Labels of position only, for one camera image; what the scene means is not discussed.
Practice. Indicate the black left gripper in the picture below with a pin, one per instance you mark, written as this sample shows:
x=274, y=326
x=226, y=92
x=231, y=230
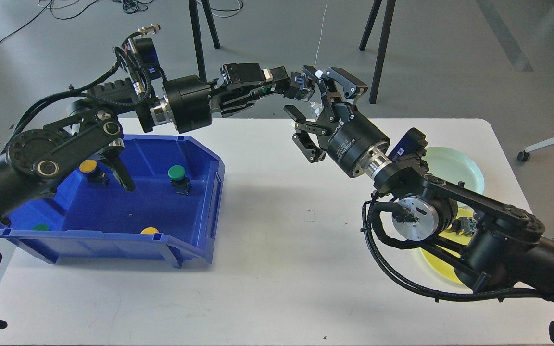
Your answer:
x=186, y=100

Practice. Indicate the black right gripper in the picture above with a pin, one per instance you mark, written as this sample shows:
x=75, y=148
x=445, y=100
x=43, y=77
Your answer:
x=356, y=145

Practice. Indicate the green button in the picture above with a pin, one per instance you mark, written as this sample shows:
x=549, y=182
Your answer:
x=295, y=85
x=179, y=180

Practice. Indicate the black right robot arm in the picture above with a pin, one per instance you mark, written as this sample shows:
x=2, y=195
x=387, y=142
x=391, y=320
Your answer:
x=497, y=250

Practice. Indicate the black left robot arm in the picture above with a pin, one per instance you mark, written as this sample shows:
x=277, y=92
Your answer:
x=57, y=133

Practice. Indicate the pale green plate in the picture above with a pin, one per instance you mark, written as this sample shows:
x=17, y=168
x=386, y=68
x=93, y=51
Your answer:
x=454, y=166

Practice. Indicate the yellow button bin front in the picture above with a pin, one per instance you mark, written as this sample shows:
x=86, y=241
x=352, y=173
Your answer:
x=149, y=231

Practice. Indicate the yellow plate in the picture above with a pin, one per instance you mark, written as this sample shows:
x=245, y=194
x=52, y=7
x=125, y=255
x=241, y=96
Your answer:
x=444, y=269

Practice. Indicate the green button bin corner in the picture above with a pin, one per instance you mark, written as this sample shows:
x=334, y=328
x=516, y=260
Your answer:
x=41, y=227

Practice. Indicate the black tripod leg left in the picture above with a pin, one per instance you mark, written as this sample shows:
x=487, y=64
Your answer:
x=196, y=32

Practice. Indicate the black tripod leg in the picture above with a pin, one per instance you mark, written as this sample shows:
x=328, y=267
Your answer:
x=196, y=32
x=383, y=42

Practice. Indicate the black tripod leg right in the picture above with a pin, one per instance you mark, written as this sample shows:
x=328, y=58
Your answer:
x=383, y=42

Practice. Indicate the blue plastic bin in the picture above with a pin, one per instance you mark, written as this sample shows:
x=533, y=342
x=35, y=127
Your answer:
x=87, y=222

